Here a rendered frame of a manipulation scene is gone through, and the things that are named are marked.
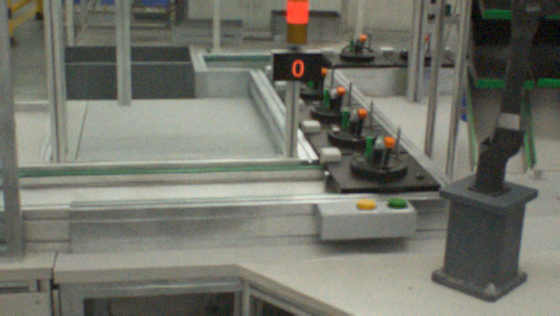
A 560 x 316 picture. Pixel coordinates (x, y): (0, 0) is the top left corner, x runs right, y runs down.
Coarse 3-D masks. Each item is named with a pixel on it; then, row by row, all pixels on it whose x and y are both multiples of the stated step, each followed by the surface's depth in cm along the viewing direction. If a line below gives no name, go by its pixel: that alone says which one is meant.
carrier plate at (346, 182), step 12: (348, 156) 219; (408, 156) 220; (324, 168) 213; (336, 168) 209; (348, 168) 210; (408, 168) 211; (420, 168) 211; (336, 180) 201; (348, 180) 201; (360, 180) 201; (372, 180) 202; (384, 180) 202; (396, 180) 202; (408, 180) 202; (420, 180) 203; (432, 180) 203; (348, 192) 197; (360, 192) 197; (372, 192) 198; (408, 192) 199
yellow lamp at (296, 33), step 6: (288, 24) 206; (294, 24) 204; (300, 24) 204; (306, 24) 206; (288, 30) 206; (294, 30) 205; (300, 30) 205; (306, 30) 206; (288, 36) 206; (294, 36) 205; (300, 36) 205; (306, 36) 207; (288, 42) 207; (294, 42) 206; (300, 42) 206; (306, 42) 207
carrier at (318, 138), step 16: (352, 112) 231; (304, 128) 238; (320, 128) 242; (336, 128) 230; (352, 128) 231; (368, 128) 236; (384, 128) 244; (320, 144) 228; (336, 144) 228; (352, 144) 226; (400, 144) 230
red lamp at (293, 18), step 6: (288, 6) 204; (294, 6) 203; (300, 6) 203; (306, 6) 204; (288, 12) 205; (294, 12) 204; (300, 12) 204; (306, 12) 205; (288, 18) 205; (294, 18) 204; (300, 18) 204; (306, 18) 205
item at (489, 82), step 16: (480, 16) 219; (480, 32) 216; (496, 32) 216; (480, 48) 211; (496, 48) 211; (480, 64) 206; (496, 64) 206; (528, 64) 203; (480, 80) 198; (496, 80) 198; (528, 80) 201
